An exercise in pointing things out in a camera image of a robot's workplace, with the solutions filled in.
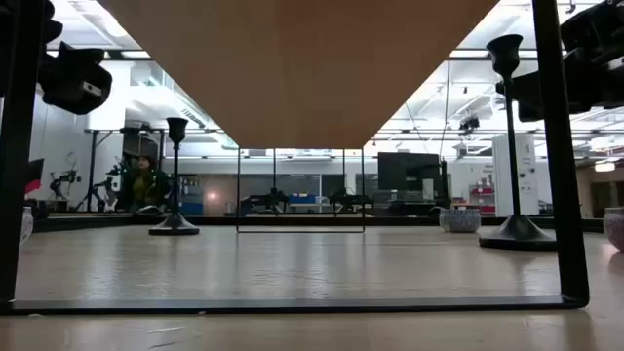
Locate person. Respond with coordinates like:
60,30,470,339
118,154,171,214

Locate black metal candlestick holder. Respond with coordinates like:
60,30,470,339
148,116,201,237
478,33,558,253

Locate red storage shelf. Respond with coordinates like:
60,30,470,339
468,183,497,215

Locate patterned glass candle jar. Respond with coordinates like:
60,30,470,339
20,206,35,246
602,207,624,253

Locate blue patterned candle jar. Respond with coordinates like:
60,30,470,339
438,208,483,234

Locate black ceiling camera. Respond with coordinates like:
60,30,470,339
457,115,482,136

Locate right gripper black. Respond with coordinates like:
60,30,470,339
495,0,624,123

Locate black aluminium rig frame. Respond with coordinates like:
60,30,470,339
32,213,605,234

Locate large black monitor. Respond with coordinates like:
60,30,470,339
377,151,443,192

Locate white pillar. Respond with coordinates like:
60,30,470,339
491,134,540,217

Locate small dark monitor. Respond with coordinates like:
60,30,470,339
24,158,45,195

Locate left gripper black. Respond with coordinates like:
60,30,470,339
37,0,114,116

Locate blue storage bins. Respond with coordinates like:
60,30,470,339
177,175,205,216

